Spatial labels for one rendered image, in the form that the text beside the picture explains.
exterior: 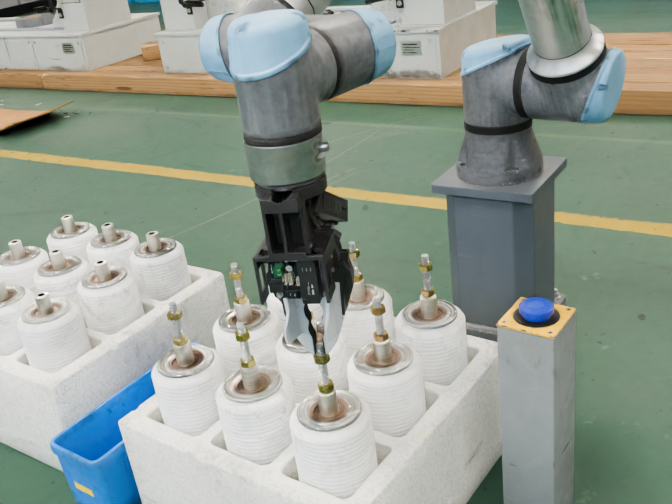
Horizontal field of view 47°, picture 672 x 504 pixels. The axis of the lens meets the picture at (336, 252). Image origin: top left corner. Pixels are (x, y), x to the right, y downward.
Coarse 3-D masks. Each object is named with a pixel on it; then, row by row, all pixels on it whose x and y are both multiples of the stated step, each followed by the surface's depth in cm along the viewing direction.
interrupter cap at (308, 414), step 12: (312, 396) 92; (348, 396) 92; (300, 408) 90; (312, 408) 90; (348, 408) 90; (360, 408) 89; (300, 420) 88; (312, 420) 88; (324, 420) 88; (336, 420) 88; (348, 420) 87
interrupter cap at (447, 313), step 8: (416, 304) 109; (440, 304) 108; (448, 304) 108; (408, 312) 107; (416, 312) 107; (440, 312) 107; (448, 312) 106; (456, 312) 106; (408, 320) 105; (416, 320) 105; (424, 320) 105; (432, 320) 105; (440, 320) 104; (448, 320) 104; (424, 328) 103; (432, 328) 103
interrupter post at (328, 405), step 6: (318, 390) 89; (318, 396) 88; (324, 396) 88; (330, 396) 88; (336, 396) 89; (318, 402) 89; (324, 402) 88; (330, 402) 88; (336, 402) 89; (324, 408) 89; (330, 408) 88; (336, 408) 89; (324, 414) 89; (330, 414) 89
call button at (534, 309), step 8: (520, 304) 91; (528, 304) 91; (536, 304) 90; (544, 304) 90; (552, 304) 90; (520, 312) 90; (528, 312) 89; (536, 312) 89; (544, 312) 89; (552, 312) 89; (528, 320) 90; (536, 320) 90; (544, 320) 90
